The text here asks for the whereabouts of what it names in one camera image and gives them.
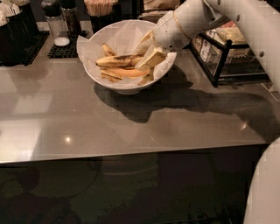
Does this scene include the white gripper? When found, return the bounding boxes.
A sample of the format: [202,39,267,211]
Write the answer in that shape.
[133,0,216,71]

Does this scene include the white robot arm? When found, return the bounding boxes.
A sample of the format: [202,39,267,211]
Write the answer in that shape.
[136,0,280,224]

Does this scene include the white paper liner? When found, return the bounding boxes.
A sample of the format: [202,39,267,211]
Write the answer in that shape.
[76,18,178,86]

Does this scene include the napkin holder with napkins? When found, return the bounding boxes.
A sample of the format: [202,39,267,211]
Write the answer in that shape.
[138,0,185,23]

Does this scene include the cup of wooden stirrers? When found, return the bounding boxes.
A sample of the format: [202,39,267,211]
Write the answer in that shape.
[84,0,120,32]

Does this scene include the assorted sachets in rack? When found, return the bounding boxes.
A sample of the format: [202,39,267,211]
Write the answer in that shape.
[192,23,250,64]

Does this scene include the small black rubber mat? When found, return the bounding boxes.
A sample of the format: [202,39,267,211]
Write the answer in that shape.
[47,35,78,59]

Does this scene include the glass pepper shaker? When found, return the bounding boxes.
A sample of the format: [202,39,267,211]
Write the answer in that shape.
[60,0,81,36]

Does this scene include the glass sugar shaker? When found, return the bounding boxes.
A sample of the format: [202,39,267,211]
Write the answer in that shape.
[41,0,70,47]

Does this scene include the large black rubber mat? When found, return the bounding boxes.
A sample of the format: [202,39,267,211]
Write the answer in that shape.
[0,31,51,67]

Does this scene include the black container back left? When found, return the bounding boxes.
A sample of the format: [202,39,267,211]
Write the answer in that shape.
[15,0,39,47]

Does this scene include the black container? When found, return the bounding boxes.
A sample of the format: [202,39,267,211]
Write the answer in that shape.
[15,0,39,47]
[0,12,27,66]

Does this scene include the black container front left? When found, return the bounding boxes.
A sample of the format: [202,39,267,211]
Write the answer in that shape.
[0,12,27,66]

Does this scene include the black wire condiment rack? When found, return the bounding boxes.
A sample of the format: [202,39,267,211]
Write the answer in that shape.
[190,32,269,86]

